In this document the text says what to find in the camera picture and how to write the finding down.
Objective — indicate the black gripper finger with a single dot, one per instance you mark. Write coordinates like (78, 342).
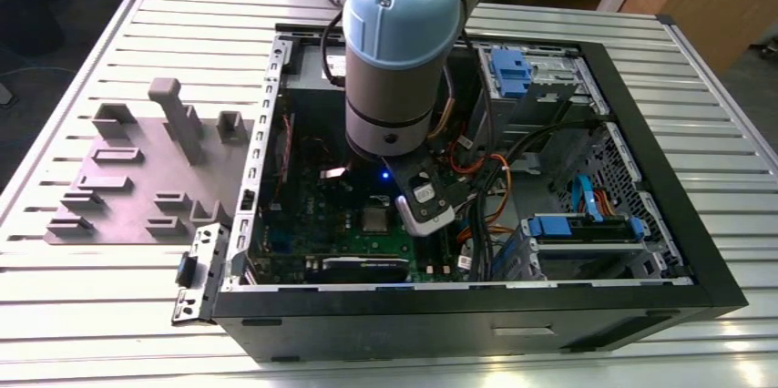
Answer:
(332, 174)

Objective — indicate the silver CPU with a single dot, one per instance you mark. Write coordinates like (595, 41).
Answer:
(375, 219)

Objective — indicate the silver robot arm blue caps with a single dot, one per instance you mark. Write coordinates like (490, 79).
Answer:
(395, 87)

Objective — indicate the CPU socket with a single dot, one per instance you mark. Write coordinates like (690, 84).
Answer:
(359, 224)

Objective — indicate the green motherboard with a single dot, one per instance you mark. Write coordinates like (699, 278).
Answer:
(316, 224)

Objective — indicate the grey power supply unit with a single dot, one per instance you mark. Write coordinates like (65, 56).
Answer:
(316, 115)

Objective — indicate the black graphics card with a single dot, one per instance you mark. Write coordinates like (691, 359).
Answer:
(364, 269)

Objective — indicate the silver drive cage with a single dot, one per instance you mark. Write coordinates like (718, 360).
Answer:
(495, 119)

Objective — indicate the grey parts rack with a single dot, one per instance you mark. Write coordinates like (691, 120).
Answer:
(152, 169)

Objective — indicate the blue plastic drive carrier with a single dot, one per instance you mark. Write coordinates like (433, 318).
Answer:
(510, 71)

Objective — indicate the hard disk in blue carrier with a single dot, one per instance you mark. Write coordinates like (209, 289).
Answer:
(552, 227)

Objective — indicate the black PC case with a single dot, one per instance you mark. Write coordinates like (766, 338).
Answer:
(425, 329)

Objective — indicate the silver disk bay cage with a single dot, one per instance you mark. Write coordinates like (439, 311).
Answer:
(590, 247)

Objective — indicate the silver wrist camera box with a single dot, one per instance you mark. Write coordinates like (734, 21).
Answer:
(433, 224)

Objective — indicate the silver hinged slot bracket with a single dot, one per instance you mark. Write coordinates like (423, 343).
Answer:
(209, 265)

